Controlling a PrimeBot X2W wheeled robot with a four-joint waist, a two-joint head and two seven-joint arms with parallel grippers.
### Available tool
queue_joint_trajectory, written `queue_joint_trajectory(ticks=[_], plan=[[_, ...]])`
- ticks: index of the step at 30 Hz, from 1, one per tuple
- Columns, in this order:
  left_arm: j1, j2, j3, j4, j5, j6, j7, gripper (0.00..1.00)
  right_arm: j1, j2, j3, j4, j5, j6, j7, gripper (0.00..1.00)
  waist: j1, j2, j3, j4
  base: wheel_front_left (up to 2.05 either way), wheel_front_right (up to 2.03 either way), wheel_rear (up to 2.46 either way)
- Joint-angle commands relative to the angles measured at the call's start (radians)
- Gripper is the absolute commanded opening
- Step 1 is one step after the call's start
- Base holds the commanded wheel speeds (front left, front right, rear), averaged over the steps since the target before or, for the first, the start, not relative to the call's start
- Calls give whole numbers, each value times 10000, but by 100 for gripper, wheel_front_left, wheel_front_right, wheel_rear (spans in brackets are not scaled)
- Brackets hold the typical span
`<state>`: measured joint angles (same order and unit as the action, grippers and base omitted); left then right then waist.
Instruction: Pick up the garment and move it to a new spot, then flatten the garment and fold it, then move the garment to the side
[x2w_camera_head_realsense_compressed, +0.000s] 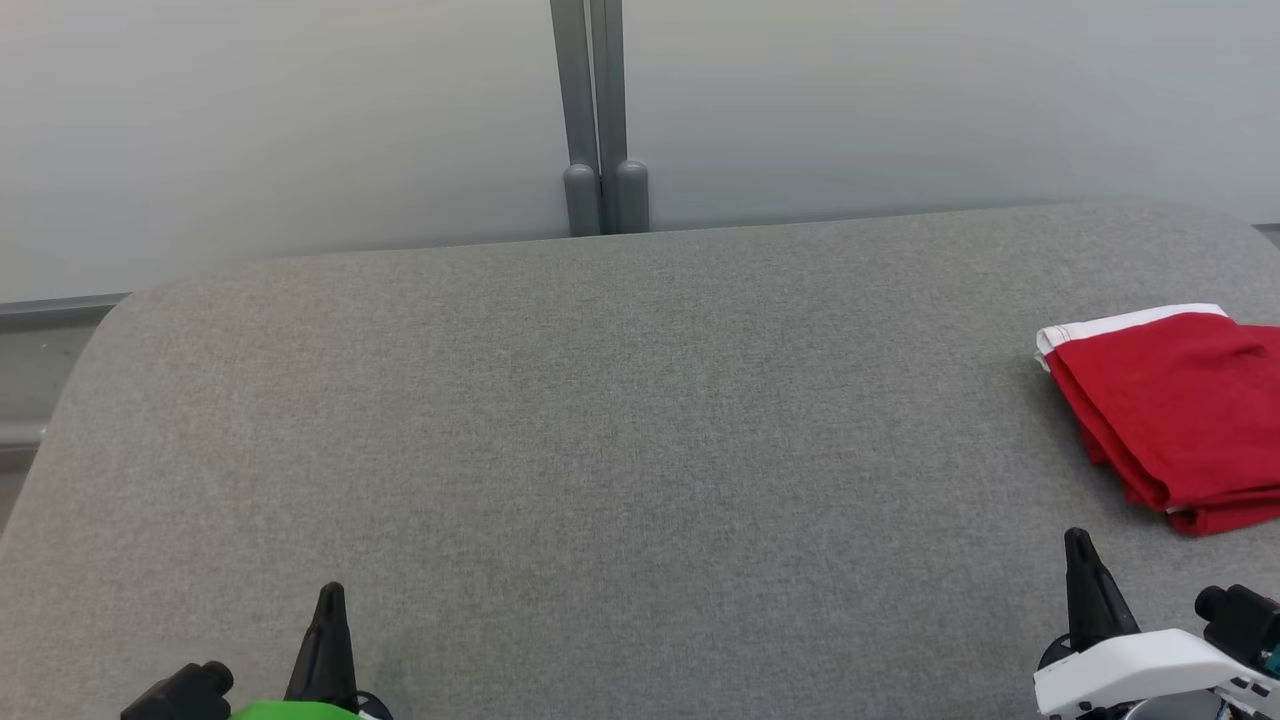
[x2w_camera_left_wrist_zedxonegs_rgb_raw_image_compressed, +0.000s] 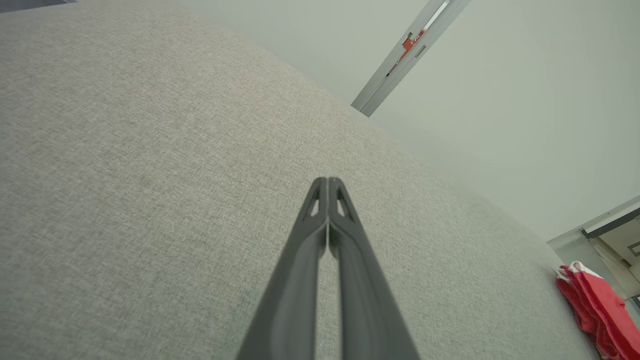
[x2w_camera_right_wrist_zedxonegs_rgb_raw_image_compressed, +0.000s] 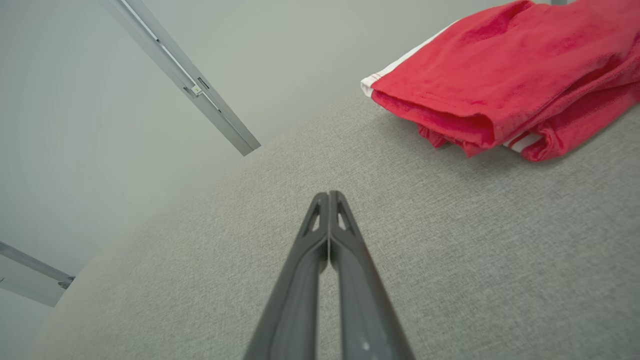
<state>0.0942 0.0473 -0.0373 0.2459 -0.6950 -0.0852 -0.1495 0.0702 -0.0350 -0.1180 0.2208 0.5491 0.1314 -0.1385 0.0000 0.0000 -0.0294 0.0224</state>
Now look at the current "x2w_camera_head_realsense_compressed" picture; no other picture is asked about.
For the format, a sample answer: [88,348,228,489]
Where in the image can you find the red white-striped shorts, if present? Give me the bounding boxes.
[1035,303,1280,511]

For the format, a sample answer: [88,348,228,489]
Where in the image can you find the dark grey wall rail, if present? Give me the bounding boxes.
[0,293,131,333]

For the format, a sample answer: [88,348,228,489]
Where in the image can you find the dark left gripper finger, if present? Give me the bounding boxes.
[285,583,359,713]

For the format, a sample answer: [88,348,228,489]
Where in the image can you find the red white basketball jersey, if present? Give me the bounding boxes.
[1075,420,1280,538]

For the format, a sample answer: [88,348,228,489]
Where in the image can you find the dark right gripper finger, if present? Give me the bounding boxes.
[1063,528,1141,653]

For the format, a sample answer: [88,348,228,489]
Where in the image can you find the grey partition post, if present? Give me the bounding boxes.
[550,0,601,238]
[590,0,651,234]

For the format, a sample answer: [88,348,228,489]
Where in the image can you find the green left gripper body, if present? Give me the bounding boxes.
[228,690,393,720]

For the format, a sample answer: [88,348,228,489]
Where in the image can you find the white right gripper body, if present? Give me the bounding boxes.
[1033,628,1271,720]

